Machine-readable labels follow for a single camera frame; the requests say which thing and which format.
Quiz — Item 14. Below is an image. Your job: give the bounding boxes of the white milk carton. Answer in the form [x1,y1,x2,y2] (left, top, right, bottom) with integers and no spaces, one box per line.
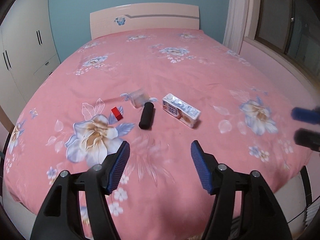
[162,93,201,128]

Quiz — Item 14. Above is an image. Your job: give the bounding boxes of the red block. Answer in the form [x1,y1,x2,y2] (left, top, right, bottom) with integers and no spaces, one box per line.
[111,107,123,121]

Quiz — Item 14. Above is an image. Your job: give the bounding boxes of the black foam roll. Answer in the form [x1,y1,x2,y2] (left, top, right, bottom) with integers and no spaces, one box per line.
[139,102,154,129]

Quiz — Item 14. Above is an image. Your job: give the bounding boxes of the clear plastic cup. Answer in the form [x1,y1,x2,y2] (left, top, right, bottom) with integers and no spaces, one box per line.
[129,89,149,108]

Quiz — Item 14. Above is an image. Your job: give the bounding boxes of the dark framed window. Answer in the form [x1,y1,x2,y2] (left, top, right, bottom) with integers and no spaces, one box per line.
[253,0,319,81]

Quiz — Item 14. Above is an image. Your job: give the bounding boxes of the white curtain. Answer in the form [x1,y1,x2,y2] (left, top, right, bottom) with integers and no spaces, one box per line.
[223,0,249,54]

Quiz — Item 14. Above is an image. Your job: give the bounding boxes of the pink floral bed sheet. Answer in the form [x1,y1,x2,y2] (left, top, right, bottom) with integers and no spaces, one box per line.
[4,29,311,239]

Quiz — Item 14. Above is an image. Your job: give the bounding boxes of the white wardrobe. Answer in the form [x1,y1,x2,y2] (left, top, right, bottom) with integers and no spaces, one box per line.
[1,0,60,124]

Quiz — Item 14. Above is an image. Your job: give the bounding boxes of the pink bed headboard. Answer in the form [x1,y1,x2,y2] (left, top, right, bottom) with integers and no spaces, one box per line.
[90,2,200,40]

